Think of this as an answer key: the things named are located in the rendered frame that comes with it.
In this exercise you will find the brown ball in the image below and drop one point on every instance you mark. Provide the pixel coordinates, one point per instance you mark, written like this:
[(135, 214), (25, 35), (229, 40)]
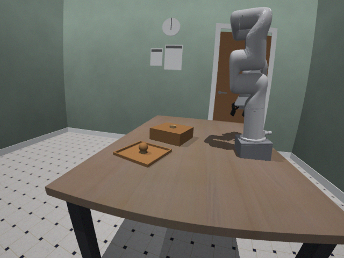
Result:
[(143, 146)]

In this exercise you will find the tan rimmed tray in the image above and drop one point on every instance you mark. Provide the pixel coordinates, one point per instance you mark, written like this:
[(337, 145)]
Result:
[(147, 158)]

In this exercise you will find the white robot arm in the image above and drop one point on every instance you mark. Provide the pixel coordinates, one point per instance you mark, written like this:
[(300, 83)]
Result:
[(251, 61)]

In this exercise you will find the tan square block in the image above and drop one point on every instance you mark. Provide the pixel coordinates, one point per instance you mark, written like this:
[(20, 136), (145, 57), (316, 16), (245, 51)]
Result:
[(170, 133)]

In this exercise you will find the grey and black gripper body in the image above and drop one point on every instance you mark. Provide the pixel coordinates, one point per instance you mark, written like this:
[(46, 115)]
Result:
[(240, 101)]

